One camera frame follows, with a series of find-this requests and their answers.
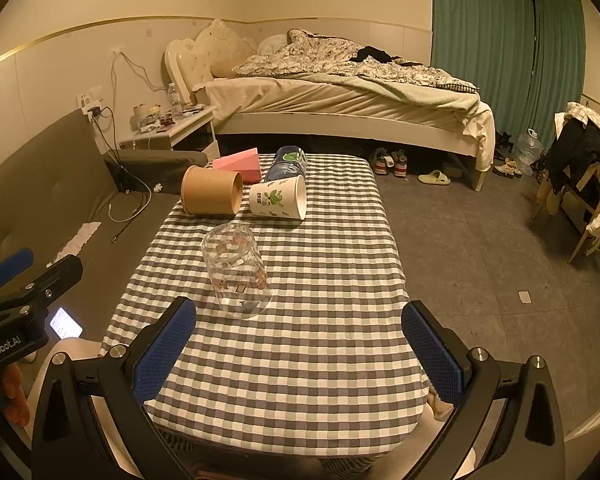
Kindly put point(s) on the wall power outlet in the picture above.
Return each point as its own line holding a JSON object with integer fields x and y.
{"x": 91, "y": 102}

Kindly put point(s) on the white pillow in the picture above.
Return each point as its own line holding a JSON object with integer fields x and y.
{"x": 272, "y": 45}

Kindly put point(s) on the brown paper cup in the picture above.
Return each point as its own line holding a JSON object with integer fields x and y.
{"x": 207, "y": 191}

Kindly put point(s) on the clear water bottle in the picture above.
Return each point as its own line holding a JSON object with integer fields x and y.
{"x": 174, "y": 102}

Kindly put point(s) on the grey sofa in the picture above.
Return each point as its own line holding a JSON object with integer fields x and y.
{"x": 35, "y": 185}

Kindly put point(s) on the white tissue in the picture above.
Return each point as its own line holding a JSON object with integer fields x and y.
{"x": 77, "y": 241}

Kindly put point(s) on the white paper cup green print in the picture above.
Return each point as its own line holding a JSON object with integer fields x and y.
{"x": 277, "y": 200}

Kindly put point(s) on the blue printed cup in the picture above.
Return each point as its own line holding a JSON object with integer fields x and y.
{"x": 286, "y": 165}

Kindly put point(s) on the clear glass cup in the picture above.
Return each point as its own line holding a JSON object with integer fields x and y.
{"x": 237, "y": 272}

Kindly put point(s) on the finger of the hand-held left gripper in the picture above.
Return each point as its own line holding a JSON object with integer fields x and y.
{"x": 60, "y": 272}
{"x": 12, "y": 262}

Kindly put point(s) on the floral quilt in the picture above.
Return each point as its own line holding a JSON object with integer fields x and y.
{"x": 305, "y": 55}

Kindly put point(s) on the green curtain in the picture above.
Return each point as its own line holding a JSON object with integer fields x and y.
{"x": 480, "y": 35}
{"x": 557, "y": 70}

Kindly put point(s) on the paper scrap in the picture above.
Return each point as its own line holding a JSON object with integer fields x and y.
{"x": 525, "y": 296}

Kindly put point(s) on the pale green bed sheet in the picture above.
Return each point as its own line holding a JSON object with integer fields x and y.
{"x": 410, "y": 92}

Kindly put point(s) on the wooden chair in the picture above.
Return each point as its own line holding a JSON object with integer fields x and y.
{"x": 592, "y": 220}

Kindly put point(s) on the large clear water jug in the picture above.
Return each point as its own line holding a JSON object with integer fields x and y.
{"x": 525, "y": 152}

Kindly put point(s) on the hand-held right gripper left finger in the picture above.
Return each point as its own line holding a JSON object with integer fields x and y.
{"x": 165, "y": 350}

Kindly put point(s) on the pink box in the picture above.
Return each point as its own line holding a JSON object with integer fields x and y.
{"x": 237, "y": 166}

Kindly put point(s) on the cream bed headboard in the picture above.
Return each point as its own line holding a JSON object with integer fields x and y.
{"x": 195, "y": 55}

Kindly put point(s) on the black clothing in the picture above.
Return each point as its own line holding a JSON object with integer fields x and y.
{"x": 372, "y": 53}

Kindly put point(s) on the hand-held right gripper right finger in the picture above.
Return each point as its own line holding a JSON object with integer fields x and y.
{"x": 432, "y": 355}

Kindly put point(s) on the black jacket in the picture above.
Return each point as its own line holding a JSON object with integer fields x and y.
{"x": 577, "y": 152}

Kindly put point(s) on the white nightstand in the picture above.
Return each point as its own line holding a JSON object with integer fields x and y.
{"x": 180, "y": 132}

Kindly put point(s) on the pale green slipper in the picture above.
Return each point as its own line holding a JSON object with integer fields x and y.
{"x": 434, "y": 178}

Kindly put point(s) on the person's left hand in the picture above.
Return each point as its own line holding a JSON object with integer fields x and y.
{"x": 16, "y": 392}

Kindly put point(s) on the dark sofa armrest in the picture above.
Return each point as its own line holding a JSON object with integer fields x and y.
{"x": 150, "y": 165}

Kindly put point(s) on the smartphone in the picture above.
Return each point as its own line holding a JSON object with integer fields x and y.
{"x": 66, "y": 324}

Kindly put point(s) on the grey checkered tablecloth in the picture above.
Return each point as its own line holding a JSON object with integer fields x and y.
{"x": 310, "y": 310}

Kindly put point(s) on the white bed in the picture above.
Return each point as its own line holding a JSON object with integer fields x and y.
{"x": 330, "y": 120}

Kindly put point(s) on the grey sneaker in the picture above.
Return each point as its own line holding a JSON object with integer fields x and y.
{"x": 380, "y": 162}
{"x": 401, "y": 164}

